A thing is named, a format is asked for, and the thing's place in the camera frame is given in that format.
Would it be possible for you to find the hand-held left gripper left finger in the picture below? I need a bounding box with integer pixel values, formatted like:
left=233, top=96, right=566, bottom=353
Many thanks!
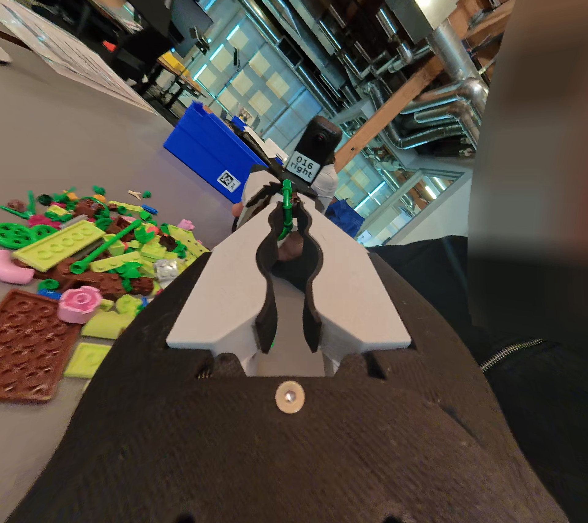
left=165, top=201, right=282, bottom=373

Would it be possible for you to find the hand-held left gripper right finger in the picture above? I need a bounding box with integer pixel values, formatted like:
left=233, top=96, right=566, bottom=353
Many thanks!
left=297, top=201, right=412, bottom=373

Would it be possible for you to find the green leafy stalk piece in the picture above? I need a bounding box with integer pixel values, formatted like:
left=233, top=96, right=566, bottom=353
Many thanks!
left=277, top=180, right=296, bottom=242

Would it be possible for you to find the pile of small toy bricks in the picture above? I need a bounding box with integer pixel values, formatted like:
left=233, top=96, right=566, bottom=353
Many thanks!
left=0, top=185, right=212, bottom=404

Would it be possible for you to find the green toy stem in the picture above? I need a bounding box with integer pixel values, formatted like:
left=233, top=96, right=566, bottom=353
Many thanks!
left=69, top=220, right=143, bottom=275

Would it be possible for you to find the person's right hand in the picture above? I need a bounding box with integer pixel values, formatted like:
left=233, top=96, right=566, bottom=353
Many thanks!
left=277, top=233, right=306, bottom=263

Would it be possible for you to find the blue jacket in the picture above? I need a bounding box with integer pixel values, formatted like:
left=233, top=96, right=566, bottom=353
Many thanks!
left=326, top=199, right=366, bottom=239

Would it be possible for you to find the blue plastic bin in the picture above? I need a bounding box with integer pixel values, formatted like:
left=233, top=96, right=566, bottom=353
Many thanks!
left=163, top=101, right=272, bottom=204

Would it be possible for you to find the lime face print tile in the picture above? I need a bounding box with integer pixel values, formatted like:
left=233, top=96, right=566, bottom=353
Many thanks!
left=168, top=224, right=209, bottom=257

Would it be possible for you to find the pink printed round tile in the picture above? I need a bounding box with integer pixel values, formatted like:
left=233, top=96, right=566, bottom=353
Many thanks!
left=57, top=286, right=103, bottom=325

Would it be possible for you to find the yellow plastic bin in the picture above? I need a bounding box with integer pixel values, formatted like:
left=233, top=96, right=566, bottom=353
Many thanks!
left=158, top=52, right=187, bottom=75

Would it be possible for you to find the long wide lime plate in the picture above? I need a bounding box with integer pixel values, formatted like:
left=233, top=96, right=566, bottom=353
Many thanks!
left=11, top=220, right=106, bottom=273

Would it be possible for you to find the brown toy brick plate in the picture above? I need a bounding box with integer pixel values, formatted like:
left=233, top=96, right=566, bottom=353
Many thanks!
left=0, top=289, right=82, bottom=404

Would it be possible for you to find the pink curved toy tube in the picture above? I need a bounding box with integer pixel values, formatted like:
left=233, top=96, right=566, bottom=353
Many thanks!
left=0, top=249, right=35, bottom=285

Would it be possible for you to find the laminated paper sheet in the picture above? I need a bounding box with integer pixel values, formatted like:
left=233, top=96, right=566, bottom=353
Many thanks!
left=0, top=0, right=157, bottom=112

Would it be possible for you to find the wooden post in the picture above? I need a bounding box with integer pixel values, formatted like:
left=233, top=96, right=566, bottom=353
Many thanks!
left=333, top=56, right=446, bottom=172

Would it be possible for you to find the metal flexible hose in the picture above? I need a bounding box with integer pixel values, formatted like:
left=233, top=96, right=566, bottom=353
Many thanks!
left=480, top=338, right=545, bottom=372

